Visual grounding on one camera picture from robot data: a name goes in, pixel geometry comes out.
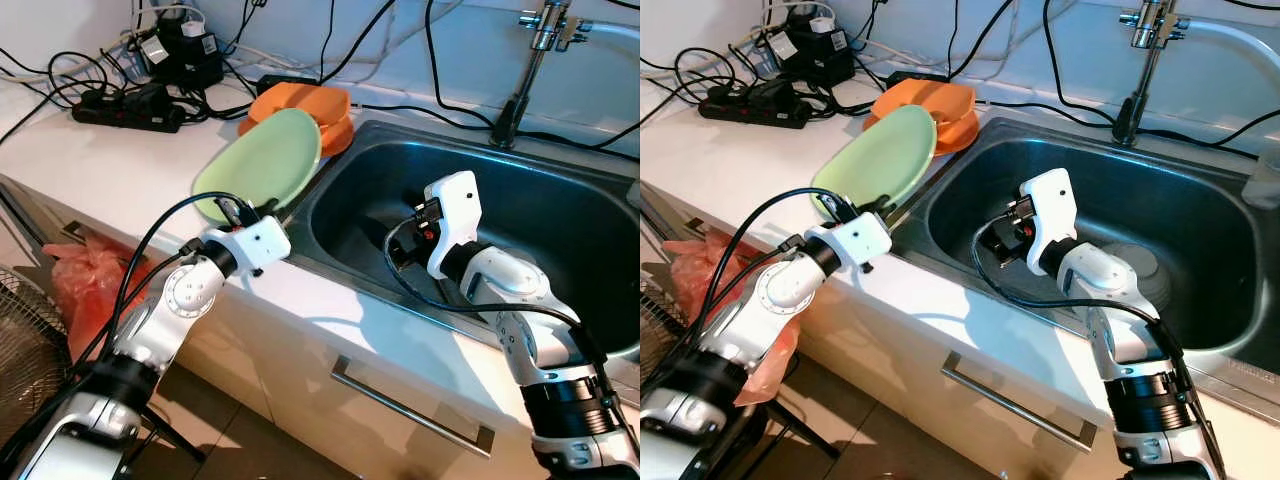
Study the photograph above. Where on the red plastic bag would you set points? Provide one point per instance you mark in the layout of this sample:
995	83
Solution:
80	290
770	365

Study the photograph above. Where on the black stand legs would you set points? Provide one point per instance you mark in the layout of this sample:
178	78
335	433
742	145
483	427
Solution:
800	440
180	440

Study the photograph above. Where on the black power adapter white label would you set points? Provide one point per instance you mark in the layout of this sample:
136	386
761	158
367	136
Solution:
190	65
820	60

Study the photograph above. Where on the orange plate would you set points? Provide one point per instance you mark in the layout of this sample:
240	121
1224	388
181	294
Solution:
962	135
338	138

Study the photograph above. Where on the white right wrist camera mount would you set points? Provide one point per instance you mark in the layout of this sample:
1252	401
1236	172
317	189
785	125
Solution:
1050	205
455	210

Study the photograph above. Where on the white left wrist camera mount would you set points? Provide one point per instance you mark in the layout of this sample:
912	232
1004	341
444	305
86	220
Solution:
255	240
855	238

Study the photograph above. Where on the clear drinking glass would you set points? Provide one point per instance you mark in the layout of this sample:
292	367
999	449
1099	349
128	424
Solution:
1262	185

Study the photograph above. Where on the wide white drawer front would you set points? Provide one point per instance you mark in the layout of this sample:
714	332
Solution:
1040	462
420	460

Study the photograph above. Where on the black power strip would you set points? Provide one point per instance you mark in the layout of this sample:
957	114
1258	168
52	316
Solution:
120	112
745	108

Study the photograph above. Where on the small flat black adapter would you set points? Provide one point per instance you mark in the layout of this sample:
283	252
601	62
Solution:
285	80
912	78

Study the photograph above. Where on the orange bowl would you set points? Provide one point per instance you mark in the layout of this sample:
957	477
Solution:
940	95
310	100

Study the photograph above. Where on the metal faucet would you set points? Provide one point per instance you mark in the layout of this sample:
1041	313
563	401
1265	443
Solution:
520	90
1142	90

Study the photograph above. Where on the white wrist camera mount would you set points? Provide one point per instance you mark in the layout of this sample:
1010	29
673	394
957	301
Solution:
455	210
1050	205
255	240
855	238

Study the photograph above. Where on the light green plate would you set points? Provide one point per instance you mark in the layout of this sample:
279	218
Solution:
880	155
260	160

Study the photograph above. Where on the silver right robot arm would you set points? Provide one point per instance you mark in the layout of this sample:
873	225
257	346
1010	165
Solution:
1095	275
510	285

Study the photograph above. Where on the stainless steel sink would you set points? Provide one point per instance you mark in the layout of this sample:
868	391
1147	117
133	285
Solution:
570	220
1200	220

